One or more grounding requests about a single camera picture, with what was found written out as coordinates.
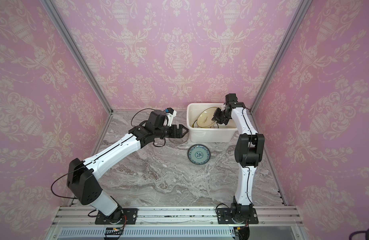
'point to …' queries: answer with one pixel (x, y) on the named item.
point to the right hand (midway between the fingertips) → (214, 118)
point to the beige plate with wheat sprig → (204, 118)
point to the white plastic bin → (227, 133)
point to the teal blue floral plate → (199, 154)
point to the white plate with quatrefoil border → (192, 120)
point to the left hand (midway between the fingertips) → (183, 131)
